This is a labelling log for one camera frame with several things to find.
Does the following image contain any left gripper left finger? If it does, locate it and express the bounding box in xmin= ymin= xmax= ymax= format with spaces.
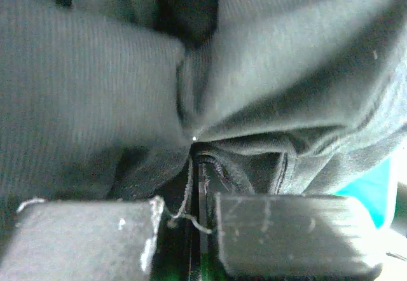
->
xmin=1 ymin=196 xmax=165 ymax=280

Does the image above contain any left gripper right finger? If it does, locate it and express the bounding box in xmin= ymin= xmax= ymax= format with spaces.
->
xmin=214 ymin=194 xmax=383 ymax=278

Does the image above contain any black flower print t-shirt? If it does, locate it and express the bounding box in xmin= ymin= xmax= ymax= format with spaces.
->
xmin=1 ymin=0 xmax=406 ymax=208

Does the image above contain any blue folder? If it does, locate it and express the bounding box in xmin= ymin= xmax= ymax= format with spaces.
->
xmin=336 ymin=158 xmax=397 ymax=229

